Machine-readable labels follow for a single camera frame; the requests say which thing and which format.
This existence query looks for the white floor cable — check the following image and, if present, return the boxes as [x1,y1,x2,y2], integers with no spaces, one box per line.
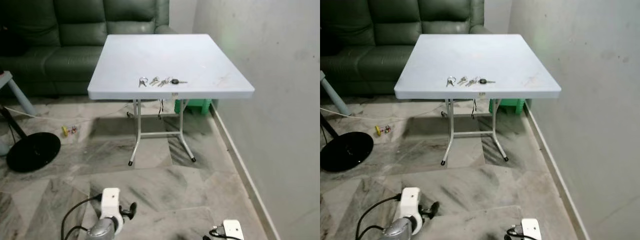
[320,107,448,122]
[0,105,136,122]

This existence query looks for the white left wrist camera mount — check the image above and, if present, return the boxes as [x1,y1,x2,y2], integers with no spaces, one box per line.
[399,187,424,235]
[100,188,124,234]

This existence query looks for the black round stand base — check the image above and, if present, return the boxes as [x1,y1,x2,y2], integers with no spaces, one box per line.
[320,112,375,173]
[0,105,62,174]

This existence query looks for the white skirting board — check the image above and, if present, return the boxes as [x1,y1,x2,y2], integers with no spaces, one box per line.
[210,99,282,240]
[522,98,592,240]

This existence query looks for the dark green leather sofa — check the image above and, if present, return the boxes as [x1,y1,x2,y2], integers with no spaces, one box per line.
[0,0,177,99]
[320,0,493,99]

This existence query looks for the silver keys with black fob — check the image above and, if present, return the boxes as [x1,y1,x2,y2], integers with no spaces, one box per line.
[446,76,497,88]
[138,76,189,88]

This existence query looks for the white folding table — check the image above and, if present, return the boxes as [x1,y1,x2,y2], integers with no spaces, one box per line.
[394,34,562,166]
[87,34,256,167]

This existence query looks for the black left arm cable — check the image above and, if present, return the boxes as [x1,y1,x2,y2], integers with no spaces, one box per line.
[60,195,103,240]
[356,195,403,240]

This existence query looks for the green plastic box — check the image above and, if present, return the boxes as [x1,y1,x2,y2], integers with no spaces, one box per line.
[174,99,213,115]
[489,98,526,114]

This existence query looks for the grey slanted furniture leg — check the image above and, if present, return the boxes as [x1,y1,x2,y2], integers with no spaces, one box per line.
[0,71,36,117]
[320,70,351,117]

